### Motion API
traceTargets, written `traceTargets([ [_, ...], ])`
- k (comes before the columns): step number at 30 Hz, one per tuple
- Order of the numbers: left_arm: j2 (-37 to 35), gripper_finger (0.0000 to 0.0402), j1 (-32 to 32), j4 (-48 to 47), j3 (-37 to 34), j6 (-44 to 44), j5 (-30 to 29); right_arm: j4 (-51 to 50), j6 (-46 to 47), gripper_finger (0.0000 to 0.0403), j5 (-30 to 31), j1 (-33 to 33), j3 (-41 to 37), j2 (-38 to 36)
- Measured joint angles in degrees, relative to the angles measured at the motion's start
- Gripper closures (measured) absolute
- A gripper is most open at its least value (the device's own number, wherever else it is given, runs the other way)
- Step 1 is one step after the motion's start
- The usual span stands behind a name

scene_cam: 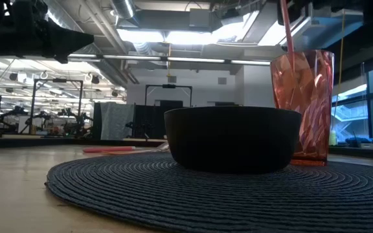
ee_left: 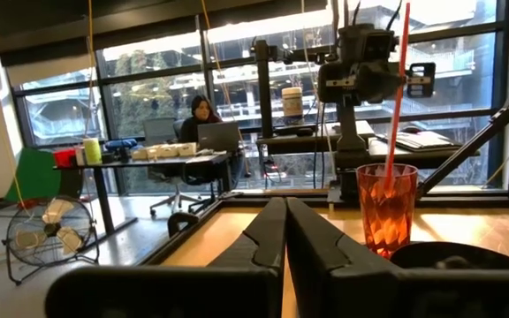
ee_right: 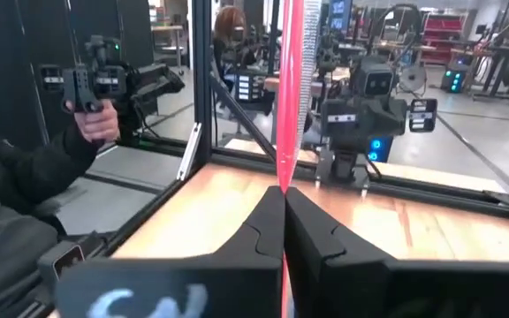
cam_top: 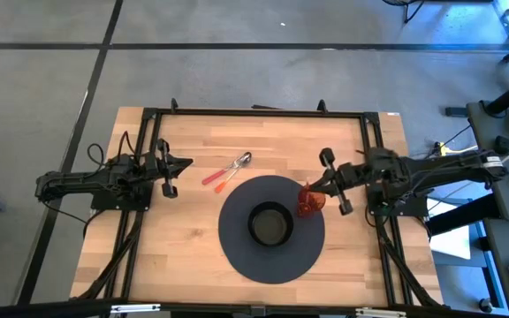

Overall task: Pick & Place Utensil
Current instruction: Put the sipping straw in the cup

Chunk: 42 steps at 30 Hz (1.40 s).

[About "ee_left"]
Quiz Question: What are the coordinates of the black aluminium frame post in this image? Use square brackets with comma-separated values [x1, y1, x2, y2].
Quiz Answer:
[254, 39, 274, 139]

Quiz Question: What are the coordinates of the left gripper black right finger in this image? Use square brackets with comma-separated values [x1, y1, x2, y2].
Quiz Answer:
[285, 197, 509, 318]

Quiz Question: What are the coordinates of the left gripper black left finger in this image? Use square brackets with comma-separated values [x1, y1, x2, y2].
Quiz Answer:
[44, 197, 287, 318]

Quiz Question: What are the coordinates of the silver laptop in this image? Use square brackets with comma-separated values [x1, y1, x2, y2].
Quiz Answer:
[376, 130, 463, 153]

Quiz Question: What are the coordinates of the grey office chair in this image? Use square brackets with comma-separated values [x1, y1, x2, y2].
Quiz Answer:
[142, 117, 214, 217]

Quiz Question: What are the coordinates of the green panel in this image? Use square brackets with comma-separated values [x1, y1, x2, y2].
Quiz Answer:
[4, 147, 83, 204]

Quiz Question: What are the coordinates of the orange faceted plastic cup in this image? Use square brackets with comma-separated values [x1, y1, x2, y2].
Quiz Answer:
[355, 163, 419, 261]

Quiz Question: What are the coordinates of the red box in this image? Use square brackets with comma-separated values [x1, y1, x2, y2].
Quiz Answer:
[53, 148, 78, 169]

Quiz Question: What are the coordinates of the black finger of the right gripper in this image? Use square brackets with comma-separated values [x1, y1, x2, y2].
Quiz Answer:
[406, 61, 437, 99]
[318, 64, 357, 105]

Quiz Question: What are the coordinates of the white wipes canister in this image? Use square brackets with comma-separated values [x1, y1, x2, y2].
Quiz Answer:
[281, 87, 305, 126]

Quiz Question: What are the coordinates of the black table edge rail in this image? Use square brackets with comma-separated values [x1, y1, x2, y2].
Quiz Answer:
[139, 189, 509, 267]

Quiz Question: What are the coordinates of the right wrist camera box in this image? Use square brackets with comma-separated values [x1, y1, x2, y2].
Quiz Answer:
[338, 24, 398, 63]

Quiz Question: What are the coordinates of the black shelf table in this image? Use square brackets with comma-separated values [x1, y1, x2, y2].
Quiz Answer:
[256, 121, 481, 169]

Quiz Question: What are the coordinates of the blue bundle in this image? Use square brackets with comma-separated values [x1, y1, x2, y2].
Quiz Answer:
[103, 138, 139, 154]

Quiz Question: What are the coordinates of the red plastic drinking straw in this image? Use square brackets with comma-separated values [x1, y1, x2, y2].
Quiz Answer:
[383, 2, 412, 193]

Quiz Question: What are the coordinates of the black floor fan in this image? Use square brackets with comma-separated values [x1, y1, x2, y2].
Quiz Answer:
[4, 195, 101, 287]

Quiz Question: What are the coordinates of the yellow-green cylinder container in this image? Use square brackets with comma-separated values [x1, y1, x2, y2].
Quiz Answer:
[82, 137, 103, 166]

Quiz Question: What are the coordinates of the grey laptop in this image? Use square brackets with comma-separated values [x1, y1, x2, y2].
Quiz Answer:
[196, 121, 241, 152]

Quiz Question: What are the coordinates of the black bowl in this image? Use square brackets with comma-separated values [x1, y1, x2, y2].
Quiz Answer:
[390, 241, 509, 271]

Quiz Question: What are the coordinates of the yellow hanging cord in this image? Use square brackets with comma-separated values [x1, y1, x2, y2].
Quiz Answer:
[200, 0, 240, 127]

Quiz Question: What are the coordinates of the black window frame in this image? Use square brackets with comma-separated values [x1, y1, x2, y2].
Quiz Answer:
[0, 0, 509, 196]

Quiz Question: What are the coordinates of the black diagonal frame strut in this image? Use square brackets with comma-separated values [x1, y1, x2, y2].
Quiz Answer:
[416, 90, 509, 200]

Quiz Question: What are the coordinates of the person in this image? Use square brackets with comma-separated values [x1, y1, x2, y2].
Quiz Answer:
[178, 95, 224, 145]

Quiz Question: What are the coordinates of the black desk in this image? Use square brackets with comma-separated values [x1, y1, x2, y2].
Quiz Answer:
[53, 149, 238, 235]

